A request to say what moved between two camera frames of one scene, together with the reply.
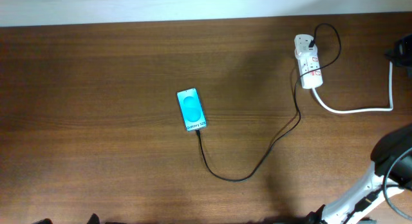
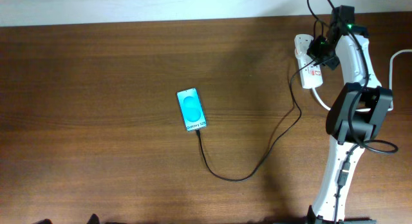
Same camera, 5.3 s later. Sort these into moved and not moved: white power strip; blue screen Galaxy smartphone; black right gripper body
Moved: black right gripper body
Not moved: blue screen Galaxy smartphone; white power strip
